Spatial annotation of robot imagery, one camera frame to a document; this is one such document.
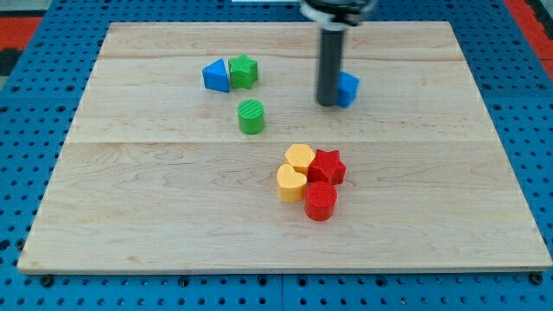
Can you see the blue triangle block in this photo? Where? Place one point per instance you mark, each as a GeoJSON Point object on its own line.
{"type": "Point", "coordinates": [215, 77]}

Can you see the yellow hexagon block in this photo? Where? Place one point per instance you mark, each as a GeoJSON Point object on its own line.
{"type": "Point", "coordinates": [299, 156]}

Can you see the red star block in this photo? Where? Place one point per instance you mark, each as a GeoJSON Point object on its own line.
{"type": "Point", "coordinates": [327, 166]}

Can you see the red cylinder block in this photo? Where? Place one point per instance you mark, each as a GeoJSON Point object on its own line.
{"type": "Point", "coordinates": [320, 199]}

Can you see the green star block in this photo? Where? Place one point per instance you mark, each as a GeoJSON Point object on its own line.
{"type": "Point", "coordinates": [243, 72]}

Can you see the yellow heart block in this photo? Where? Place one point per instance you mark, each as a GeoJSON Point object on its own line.
{"type": "Point", "coordinates": [291, 185]}

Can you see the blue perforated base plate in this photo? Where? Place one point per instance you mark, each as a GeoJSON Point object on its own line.
{"type": "Point", "coordinates": [41, 95]}

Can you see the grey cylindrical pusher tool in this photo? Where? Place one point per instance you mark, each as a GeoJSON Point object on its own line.
{"type": "Point", "coordinates": [329, 66]}

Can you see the green cylinder block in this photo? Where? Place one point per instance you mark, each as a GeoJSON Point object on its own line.
{"type": "Point", "coordinates": [251, 116]}

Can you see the blue cube block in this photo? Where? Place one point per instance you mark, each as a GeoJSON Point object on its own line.
{"type": "Point", "coordinates": [348, 89]}

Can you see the wooden board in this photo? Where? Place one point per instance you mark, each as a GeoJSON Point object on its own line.
{"type": "Point", "coordinates": [155, 176]}

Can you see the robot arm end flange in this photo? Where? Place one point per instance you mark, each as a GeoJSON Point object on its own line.
{"type": "Point", "coordinates": [337, 15]}

